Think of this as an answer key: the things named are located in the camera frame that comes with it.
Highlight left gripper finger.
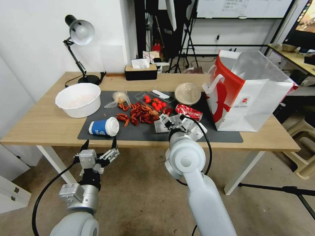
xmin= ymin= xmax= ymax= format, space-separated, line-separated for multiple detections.
xmin=74 ymin=139 xmax=89 ymax=162
xmin=99 ymin=136 xmax=120 ymax=165

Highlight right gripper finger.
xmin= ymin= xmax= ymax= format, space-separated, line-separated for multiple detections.
xmin=158 ymin=114 xmax=173 ymax=130
xmin=181 ymin=116 xmax=198 ymax=132

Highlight clear plastic takeout box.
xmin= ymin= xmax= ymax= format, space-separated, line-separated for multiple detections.
xmin=135 ymin=90 xmax=176 ymax=111

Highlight bun in clear bag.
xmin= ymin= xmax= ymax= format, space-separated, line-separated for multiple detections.
xmin=104 ymin=90 xmax=131 ymax=109

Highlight black tissue box wooden lid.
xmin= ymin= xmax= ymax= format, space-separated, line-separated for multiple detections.
xmin=124 ymin=64 xmax=158 ymax=81

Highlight red white delivery bag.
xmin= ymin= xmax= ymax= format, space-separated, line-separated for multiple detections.
xmin=202 ymin=49 xmax=299 ymax=132

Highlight cardboard box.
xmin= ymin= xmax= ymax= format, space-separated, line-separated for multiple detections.
xmin=142 ymin=50 xmax=163 ymax=65

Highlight red cola can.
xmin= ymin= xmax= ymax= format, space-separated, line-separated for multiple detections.
xmin=175 ymin=103 xmax=203 ymax=121

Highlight red crayfish pile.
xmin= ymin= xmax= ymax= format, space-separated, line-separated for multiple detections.
xmin=129 ymin=102 xmax=161 ymax=126

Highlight blue paper coffee cup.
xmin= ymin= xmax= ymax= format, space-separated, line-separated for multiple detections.
xmin=88 ymin=116 xmax=120 ymax=138

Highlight dark grey table mat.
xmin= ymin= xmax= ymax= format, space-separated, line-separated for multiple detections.
xmin=77 ymin=90 xmax=244 ymax=143

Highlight brown paper bowl clear lid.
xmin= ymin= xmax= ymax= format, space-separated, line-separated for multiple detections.
xmin=174 ymin=82 xmax=202 ymax=107

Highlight single red crayfish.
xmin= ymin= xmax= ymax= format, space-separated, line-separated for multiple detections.
xmin=115 ymin=113 xmax=130 ymax=127

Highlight wooden table white legs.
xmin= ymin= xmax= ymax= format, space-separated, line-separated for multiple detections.
xmin=0 ymin=71 xmax=301 ymax=196

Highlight large white plastic bowl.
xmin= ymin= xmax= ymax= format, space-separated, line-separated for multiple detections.
xmin=55 ymin=83 xmax=102 ymax=119

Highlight white tissue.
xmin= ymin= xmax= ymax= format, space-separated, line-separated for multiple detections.
xmin=131 ymin=58 xmax=151 ymax=69

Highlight white cabinet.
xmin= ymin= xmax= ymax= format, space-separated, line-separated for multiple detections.
xmin=0 ymin=142 xmax=43 ymax=215

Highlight black tripod stand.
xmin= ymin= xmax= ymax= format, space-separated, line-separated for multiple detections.
xmin=163 ymin=0 xmax=200 ymax=74

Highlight white softbox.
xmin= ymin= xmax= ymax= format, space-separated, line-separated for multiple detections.
xmin=164 ymin=0 xmax=178 ymax=32

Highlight beige plastic stool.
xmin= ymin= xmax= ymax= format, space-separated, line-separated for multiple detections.
xmin=282 ymin=114 xmax=315 ymax=180

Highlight black stand leg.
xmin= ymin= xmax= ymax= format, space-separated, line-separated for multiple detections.
xmin=238 ymin=182 xmax=315 ymax=221

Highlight black silver desk lamp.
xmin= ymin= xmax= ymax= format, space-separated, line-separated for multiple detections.
xmin=63 ymin=14 xmax=102 ymax=87

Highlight wooden side table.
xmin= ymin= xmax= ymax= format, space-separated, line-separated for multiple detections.
xmin=267 ymin=43 xmax=315 ymax=77

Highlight whiteboard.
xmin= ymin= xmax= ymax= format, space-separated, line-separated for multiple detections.
xmin=196 ymin=0 xmax=294 ymax=19

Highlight black framed monitor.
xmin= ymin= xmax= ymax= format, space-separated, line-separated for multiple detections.
xmin=282 ymin=0 xmax=315 ymax=51

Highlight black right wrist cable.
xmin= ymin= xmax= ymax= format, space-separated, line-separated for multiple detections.
xmin=176 ymin=117 xmax=213 ymax=186

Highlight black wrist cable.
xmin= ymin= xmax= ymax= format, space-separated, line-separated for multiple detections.
xmin=32 ymin=147 xmax=85 ymax=236
xmin=176 ymin=117 xmax=213 ymax=186

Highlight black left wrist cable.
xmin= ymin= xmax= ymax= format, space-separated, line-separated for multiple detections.
xmin=32 ymin=147 xmax=85 ymax=236

